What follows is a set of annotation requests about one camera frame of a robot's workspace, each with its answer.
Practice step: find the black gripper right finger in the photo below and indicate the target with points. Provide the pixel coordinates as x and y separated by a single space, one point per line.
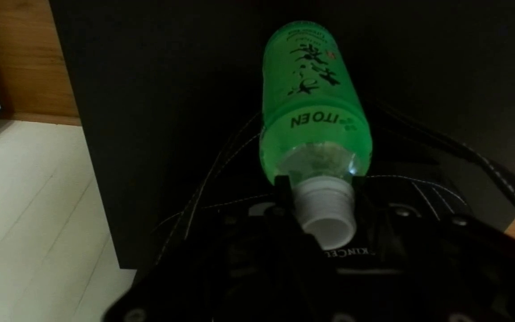
466 273

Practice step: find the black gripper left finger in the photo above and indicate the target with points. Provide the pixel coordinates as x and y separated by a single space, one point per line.
241 279

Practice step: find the green tea bottle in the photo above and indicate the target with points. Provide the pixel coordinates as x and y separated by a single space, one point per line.
312 100

